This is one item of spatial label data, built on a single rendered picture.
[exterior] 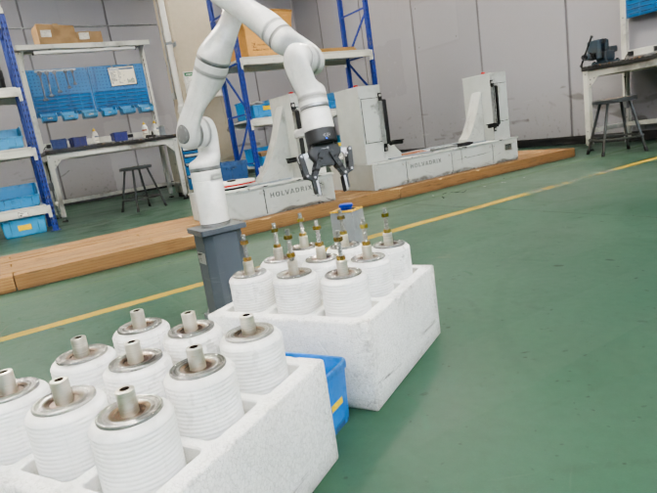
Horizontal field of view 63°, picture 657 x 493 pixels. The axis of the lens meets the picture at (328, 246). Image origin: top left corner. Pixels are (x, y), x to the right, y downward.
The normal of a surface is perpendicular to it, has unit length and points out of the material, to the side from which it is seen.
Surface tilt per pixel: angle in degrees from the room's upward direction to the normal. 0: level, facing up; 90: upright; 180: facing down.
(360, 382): 90
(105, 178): 90
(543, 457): 0
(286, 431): 90
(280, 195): 90
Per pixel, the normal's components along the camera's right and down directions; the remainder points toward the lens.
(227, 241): 0.52, 0.10
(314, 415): 0.88, -0.03
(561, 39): -0.84, 0.23
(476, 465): -0.14, -0.97
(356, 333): -0.48, 0.25
